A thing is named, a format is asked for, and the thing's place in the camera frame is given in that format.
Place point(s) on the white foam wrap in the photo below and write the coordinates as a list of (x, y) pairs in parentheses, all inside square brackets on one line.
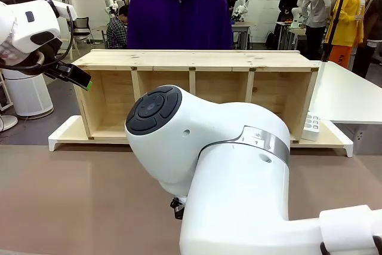
[(349, 225)]

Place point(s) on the black mesh office chair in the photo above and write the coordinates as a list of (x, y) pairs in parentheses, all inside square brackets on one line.
[(83, 26)]

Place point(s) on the grey work table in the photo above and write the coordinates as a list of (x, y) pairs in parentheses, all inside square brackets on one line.
[(243, 28)]

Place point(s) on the mannequin in grey hoodie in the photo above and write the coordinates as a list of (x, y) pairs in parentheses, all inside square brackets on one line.
[(319, 7)]

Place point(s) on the person in plaid shirt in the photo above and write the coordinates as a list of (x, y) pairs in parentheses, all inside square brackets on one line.
[(117, 32)]

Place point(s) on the light wooden shelf unit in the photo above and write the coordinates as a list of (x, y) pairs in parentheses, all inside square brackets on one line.
[(179, 58)]

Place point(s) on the black pole stand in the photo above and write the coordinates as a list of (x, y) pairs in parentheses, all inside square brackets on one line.
[(335, 25)]

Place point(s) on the mannequin in yellow jacket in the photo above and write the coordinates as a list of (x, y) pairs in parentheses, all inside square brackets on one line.
[(347, 22)]

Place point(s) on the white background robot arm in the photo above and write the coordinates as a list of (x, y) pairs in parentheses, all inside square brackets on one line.
[(300, 7), (110, 2), (241, 4)]

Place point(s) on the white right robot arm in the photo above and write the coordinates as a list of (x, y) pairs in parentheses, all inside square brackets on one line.
[(238, 162)]

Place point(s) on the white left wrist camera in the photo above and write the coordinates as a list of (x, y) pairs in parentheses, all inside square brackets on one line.
[(64, 8)]

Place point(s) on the person in purple hoodie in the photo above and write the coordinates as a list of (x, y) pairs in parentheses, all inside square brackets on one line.
[(179, 13)]

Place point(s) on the white-legged wooden riser stand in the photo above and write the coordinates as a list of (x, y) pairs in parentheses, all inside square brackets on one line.
[(74, 129), (331, 138)]

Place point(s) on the white round fan base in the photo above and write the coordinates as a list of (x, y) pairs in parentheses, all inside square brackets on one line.
[(7, 122)]

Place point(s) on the white cylindrical air purifier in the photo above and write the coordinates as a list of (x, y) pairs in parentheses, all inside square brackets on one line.
[(27, 96)]

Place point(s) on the figure in dark brown jacket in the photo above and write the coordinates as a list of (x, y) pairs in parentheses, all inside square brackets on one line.
[(373, 22)]

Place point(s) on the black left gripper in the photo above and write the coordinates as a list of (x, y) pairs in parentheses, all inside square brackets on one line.
[(50, 52)]

